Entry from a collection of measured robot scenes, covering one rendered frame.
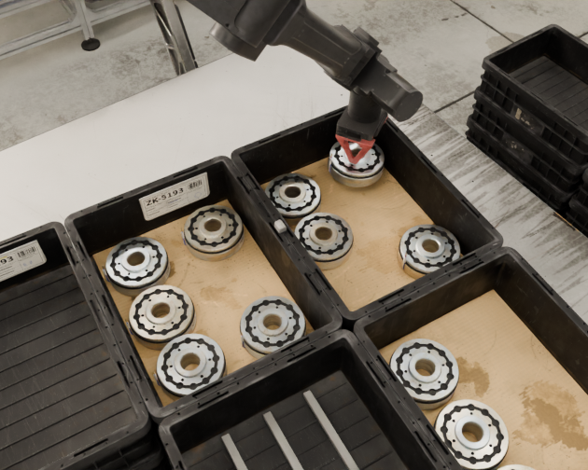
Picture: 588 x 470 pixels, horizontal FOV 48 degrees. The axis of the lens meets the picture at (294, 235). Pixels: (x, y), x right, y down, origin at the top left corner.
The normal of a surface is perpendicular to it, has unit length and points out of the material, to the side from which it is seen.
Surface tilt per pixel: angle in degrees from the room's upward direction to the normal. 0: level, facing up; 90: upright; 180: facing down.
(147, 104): 0
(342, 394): 0
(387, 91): 43
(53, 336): 0
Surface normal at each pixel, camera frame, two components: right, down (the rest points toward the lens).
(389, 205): 0.00, -0.62
